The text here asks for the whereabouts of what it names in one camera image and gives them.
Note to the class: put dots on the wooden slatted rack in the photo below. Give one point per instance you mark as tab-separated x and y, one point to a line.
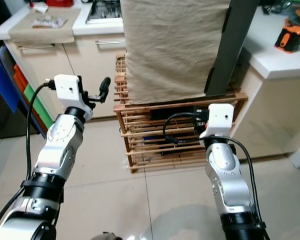
145	150

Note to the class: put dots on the black fridge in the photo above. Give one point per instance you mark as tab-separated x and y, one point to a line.
10	125

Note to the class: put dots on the large beige draped cloth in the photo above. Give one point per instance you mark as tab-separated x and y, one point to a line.
170	45

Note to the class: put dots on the steel gas stove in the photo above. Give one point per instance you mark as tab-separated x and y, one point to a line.
104	11

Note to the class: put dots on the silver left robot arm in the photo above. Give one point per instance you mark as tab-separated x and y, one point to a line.
60	145

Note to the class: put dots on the orange and black tool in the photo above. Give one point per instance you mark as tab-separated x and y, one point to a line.
290	37

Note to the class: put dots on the dark grey upright panel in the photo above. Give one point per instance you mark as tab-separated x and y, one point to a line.
237	35

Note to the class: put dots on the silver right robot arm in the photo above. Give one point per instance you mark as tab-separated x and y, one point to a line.
225	175

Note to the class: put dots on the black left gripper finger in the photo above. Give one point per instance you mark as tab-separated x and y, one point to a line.
105	87

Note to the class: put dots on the red kitchen container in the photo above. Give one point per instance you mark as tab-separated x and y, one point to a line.
60	2

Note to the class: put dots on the clear plastic food packet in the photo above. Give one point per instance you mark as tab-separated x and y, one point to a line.
50	22

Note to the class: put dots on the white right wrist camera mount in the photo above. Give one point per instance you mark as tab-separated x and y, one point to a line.
220	117

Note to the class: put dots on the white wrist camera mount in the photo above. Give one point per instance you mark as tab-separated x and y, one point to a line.
67	92
220	117

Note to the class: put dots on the small beige counter cloth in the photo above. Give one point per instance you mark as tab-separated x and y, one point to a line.
42	34

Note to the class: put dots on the small white paper piece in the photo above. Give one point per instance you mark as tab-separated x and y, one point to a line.
40	7

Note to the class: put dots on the cream cabinet with white top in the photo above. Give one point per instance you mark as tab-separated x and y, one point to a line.
275	100

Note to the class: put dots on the orange flat board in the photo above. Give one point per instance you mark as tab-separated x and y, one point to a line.
21	80

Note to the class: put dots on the blue flat board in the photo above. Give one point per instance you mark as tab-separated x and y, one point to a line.
2	85

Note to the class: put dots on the grey robot foot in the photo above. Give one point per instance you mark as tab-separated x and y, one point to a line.
112	236

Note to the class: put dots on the green flat board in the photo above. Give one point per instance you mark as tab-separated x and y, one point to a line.
37	105

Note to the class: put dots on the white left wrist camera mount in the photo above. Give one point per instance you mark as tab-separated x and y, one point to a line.
67	92

